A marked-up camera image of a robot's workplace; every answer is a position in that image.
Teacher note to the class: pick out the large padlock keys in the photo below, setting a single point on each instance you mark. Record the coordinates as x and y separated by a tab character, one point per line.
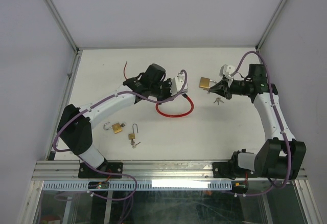
218	100

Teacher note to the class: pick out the small brass padlock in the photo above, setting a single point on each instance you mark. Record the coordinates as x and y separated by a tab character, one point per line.
131	136

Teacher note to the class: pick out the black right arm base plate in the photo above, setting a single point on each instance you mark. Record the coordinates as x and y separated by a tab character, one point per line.
229	170

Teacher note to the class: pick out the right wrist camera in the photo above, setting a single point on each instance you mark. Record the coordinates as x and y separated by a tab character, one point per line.
227	71

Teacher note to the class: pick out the medium brass padlock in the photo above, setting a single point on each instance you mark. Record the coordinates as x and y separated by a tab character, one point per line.
116	127

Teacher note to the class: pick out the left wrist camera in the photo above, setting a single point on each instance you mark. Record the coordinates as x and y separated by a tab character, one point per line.
179	84

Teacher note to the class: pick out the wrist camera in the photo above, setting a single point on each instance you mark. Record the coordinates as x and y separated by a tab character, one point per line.
179	84
227	71

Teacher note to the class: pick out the red cable lock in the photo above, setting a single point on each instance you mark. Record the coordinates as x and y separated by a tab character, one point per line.
181	108

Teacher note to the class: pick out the white slotted cable duct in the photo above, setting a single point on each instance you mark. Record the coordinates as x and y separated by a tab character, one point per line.
152	185

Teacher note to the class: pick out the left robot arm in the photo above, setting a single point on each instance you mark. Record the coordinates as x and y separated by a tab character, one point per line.
76	124

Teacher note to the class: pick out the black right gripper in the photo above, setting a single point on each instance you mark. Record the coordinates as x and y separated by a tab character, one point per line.
219	88

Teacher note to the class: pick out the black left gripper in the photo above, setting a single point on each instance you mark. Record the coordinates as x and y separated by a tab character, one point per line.
168	83

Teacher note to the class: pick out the aluminium mounting rail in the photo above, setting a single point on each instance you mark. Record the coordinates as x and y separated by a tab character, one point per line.
141	170

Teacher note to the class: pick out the large brass padlock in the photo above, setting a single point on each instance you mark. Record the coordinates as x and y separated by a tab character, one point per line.
206	83

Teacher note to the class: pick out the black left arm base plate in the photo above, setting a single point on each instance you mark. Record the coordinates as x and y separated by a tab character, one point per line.
110	167

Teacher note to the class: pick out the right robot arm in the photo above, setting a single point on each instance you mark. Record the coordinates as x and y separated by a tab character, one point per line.
282	154

